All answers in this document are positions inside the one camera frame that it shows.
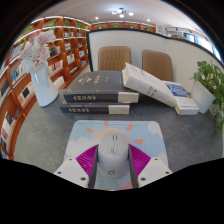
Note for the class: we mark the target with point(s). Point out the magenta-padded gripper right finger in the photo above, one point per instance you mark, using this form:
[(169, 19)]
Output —
[(152, 169)]

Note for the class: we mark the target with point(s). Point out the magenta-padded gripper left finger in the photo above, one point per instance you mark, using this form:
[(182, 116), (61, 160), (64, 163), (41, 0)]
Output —
[(71, 170)]

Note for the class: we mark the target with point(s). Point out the pastel cloud print mouse pad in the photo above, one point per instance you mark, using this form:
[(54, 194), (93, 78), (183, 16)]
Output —
[(83, 133)]

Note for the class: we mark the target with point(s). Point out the thick dark hardcover book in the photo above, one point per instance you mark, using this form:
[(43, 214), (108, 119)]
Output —
[(95, 83), (86, 108)]

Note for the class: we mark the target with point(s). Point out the blue and white book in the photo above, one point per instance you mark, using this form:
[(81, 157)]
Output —
[(183, 98)]

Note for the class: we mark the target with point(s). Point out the thick white book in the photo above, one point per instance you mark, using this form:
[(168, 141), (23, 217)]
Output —
[(146, 83)]

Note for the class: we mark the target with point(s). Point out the white jug vase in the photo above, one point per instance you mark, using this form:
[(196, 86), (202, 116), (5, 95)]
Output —
[(43, 88)]

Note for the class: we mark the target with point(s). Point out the green plant in white pot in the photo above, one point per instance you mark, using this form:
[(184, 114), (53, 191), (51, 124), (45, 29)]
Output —
[(208, 86)]

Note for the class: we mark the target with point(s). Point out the tan upholstered chair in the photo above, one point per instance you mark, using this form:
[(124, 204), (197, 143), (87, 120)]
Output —
[(158, 65), (114, 58)]

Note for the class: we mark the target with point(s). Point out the orange wooden bookshelf unit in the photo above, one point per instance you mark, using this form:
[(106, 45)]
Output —
[(13, 83)]

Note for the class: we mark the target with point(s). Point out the pink and white flowers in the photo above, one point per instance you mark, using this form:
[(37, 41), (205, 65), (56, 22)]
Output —
[(38, 50)]

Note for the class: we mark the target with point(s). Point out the window with curtains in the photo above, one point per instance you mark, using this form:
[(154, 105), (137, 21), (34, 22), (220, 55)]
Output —
[(196, 40)]

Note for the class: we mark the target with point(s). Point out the orange shelf unit with plants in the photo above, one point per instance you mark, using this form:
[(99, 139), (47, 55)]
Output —
[(123, 26)]

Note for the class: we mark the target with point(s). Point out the ceiling light cluster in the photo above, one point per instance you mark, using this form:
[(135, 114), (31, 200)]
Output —
[(120, 12)]

